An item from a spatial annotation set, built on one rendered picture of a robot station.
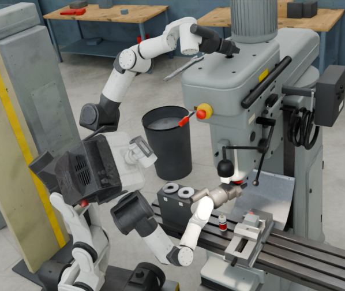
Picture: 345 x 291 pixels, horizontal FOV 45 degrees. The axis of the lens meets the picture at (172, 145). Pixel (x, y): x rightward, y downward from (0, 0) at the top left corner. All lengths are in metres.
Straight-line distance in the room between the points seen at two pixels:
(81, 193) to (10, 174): 1.58
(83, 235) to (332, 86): 1.32
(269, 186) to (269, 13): 1.02
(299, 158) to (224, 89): 0.91
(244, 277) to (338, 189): 2.00
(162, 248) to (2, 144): 1.68
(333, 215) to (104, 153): 2.50
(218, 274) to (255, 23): 1.24
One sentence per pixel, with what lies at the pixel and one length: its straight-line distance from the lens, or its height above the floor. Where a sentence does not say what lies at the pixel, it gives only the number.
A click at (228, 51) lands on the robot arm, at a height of 1.94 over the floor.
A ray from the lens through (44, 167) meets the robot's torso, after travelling 1.95.
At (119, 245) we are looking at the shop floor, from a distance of 3.63.
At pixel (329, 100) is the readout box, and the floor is 1.65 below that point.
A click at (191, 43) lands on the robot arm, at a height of 2.03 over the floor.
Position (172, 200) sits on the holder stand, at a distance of 2.25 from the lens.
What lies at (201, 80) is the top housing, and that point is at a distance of 1.55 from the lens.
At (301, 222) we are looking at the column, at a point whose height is 0.72.
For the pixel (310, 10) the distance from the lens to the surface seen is 5.56.
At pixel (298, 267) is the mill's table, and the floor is 0.90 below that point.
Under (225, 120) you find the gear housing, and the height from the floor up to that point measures 1.67.
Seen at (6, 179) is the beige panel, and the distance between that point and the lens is 3.18.
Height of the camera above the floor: 2.50
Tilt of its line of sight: 32 degrees down
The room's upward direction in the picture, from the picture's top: 9 degrees counter-clockwise
